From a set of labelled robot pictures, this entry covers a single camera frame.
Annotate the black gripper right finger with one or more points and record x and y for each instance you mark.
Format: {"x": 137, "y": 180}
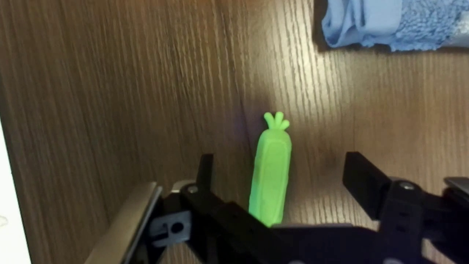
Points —
{"x": 367, "y": 180}

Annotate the blue folded towel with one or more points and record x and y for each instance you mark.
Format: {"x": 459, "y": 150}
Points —
{"x": 391, "y": 22}

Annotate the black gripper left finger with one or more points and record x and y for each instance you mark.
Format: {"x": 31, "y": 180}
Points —
{"x": 206, "y": 176}

